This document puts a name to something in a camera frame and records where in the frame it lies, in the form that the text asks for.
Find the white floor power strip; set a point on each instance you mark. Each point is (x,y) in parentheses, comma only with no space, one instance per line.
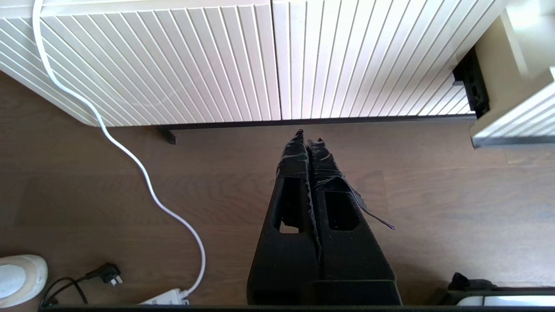
(167,298)

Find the white round floor device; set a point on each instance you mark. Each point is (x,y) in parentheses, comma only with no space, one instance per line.
(19,279)

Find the cream ribbed drawer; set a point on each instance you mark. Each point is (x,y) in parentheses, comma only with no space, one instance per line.
(520,112)

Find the black metal bracket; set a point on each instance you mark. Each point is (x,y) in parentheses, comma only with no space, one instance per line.
(472,82)

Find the white slatted cabinet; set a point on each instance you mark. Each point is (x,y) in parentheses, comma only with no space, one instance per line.
(195,56)

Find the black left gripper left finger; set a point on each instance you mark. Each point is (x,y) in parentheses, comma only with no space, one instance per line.
(282,260)

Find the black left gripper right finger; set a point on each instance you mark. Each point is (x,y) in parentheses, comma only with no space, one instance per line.
(351,260)

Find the grey black robot base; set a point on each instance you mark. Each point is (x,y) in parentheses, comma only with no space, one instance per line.
(477,287)

